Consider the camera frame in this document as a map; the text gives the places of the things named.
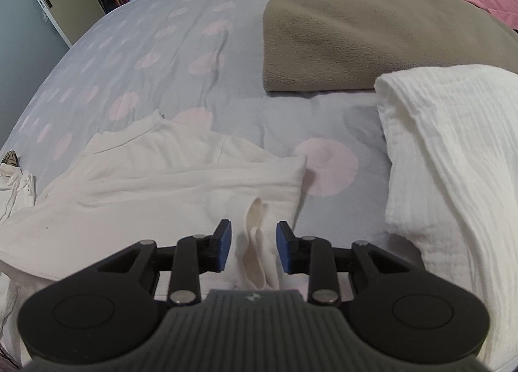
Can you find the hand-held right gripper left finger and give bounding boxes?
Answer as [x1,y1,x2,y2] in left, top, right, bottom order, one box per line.
[60,219,233,308]

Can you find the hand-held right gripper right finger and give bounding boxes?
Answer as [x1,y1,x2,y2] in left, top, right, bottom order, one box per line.
[276,220,455,308]

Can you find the bed with pink-dotted sheet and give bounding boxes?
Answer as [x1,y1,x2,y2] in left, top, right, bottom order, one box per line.
[0,0,430,292]

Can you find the cream white shirt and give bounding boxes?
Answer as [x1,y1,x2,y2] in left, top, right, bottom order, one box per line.
[0,110,308,362]

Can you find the white muslin cloth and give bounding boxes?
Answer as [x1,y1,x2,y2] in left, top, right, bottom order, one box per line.
[374,65,518,368]

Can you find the taupe fleece blanket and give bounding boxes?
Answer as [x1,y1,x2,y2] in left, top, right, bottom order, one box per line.
[262,0,518,92]

